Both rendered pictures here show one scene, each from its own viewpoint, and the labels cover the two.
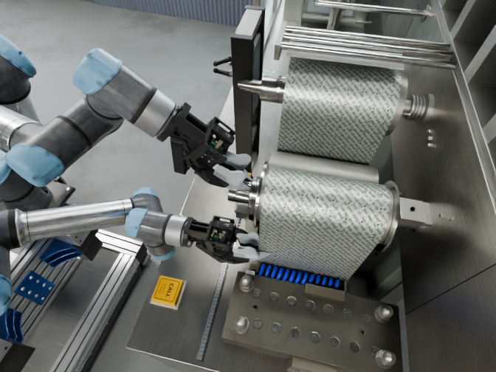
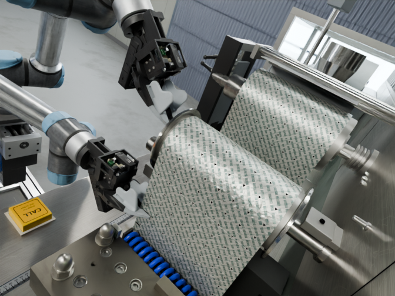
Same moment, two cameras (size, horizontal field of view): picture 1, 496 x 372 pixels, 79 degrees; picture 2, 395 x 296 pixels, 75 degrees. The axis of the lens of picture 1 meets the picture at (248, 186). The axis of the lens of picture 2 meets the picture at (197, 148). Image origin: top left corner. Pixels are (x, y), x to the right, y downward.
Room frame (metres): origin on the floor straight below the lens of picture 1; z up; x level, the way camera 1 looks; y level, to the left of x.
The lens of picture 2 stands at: (-0.07, -0.16, 1.51)
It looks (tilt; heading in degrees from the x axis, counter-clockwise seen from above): 30 degrees down; 12
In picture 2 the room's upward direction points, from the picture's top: 24 degrees clockwise
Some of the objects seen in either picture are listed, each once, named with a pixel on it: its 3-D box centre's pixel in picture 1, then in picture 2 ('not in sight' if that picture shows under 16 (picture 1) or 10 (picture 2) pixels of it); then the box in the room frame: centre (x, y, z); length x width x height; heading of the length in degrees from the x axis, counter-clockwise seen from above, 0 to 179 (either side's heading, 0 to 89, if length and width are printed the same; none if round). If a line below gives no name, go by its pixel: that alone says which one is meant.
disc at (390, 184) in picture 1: (384, 215); (286, 222); (0.31, -0.28, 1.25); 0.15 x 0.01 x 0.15; 168
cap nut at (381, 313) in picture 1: (385, 312); not in sight; (0.17, -0.32, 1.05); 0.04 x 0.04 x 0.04
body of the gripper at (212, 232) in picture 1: (210, 235); (107, 167); (0.33, 0.09, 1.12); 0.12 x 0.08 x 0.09; 78
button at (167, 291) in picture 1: (167, 291); (30, 213); (0.26, 0.23, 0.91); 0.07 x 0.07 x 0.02; 78
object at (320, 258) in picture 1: (306, 257); (183, 240); (0.28, -0.14, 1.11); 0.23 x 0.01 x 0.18; 78
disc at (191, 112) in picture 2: (261, 193); (177, 140); (0.37, -0.03, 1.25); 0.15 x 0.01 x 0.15; 168
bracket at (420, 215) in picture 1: (414, 211); (322, 226); (0.30, -0.32, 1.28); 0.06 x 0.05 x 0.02; 78
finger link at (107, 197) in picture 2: (232, 253); (114, 195); (0.30, 0.04, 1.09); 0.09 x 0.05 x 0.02; 76
